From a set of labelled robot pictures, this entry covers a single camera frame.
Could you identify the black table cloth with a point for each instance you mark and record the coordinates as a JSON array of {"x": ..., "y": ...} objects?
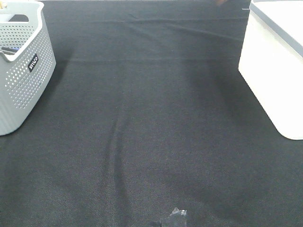
[{"x": 146, "y": 112}]

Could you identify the white storage box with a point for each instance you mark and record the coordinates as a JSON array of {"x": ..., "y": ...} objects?
[{"x": 271, "y": 62}]

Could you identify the grey perforated plastic basket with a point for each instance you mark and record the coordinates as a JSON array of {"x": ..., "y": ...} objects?
[{"x": 24, "y": 75}]

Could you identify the dark item inside basket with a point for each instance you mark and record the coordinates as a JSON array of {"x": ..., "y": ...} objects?
[{"x": 8, "y": 51}]

